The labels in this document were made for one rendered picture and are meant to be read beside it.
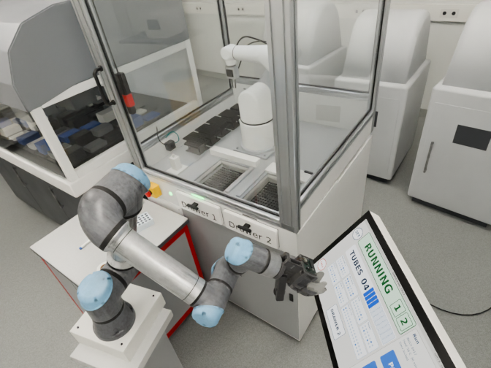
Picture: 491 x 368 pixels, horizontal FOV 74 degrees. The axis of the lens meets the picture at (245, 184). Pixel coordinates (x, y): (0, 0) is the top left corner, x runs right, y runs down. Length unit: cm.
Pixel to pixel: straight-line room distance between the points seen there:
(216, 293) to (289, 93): 61
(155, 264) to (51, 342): 182
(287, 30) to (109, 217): 67
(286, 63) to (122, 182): 57
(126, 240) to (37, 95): 124
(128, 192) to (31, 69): 115
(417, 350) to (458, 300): 163
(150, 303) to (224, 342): 89
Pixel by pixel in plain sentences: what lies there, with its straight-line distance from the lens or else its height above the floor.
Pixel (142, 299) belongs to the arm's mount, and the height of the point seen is 84.
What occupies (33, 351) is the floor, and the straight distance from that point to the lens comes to 268.
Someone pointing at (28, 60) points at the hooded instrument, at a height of 158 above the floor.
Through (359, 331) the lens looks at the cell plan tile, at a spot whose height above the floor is 106.
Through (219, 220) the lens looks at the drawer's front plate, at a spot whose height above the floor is 85.
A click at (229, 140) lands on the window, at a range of 128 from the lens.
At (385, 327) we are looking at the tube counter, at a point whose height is 112.
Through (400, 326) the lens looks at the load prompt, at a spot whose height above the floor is 115.
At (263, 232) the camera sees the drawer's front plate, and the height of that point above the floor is 89.
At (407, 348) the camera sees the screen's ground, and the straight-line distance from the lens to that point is 91.
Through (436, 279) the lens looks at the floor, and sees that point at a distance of 256.
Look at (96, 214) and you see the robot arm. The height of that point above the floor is 142.
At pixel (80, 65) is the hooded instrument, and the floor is 148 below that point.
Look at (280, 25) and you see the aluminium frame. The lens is 97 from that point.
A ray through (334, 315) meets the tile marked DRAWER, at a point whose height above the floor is 101.
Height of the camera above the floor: 192
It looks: 37 degrees down
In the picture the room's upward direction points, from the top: 8 degrees counter-clockwise
